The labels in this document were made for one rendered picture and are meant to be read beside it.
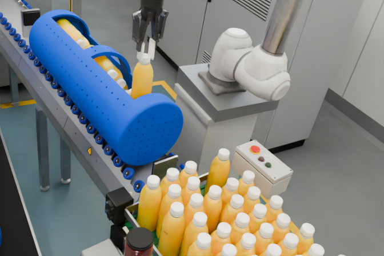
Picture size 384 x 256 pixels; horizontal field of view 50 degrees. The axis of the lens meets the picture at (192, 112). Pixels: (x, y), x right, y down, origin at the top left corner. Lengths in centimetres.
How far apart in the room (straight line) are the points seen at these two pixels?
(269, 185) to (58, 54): 102
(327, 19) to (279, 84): 130
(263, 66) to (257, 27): 143
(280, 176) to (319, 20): 160
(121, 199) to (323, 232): 184
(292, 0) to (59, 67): 97
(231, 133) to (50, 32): 95
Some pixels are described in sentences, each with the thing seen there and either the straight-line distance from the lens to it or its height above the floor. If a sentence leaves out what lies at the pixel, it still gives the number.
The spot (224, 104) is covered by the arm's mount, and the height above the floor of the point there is 106.
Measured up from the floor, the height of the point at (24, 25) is 100.
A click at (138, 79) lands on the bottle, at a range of 148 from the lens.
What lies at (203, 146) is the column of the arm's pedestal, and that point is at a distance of 194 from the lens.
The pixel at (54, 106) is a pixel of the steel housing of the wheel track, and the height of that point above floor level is 88.
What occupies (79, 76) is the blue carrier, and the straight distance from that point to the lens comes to 169.
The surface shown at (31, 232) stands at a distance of 244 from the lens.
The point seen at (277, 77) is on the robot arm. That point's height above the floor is 127.
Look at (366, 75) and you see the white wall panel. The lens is 409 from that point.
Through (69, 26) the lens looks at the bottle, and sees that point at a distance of 203.
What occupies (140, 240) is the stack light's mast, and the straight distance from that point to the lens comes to 98.
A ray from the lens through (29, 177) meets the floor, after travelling 295.
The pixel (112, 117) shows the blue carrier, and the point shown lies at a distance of 149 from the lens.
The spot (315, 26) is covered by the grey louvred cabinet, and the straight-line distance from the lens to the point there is 288.
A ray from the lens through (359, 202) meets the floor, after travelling 334.
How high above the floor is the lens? 202
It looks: 34 degrees down
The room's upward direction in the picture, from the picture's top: 11 degrees clockwise
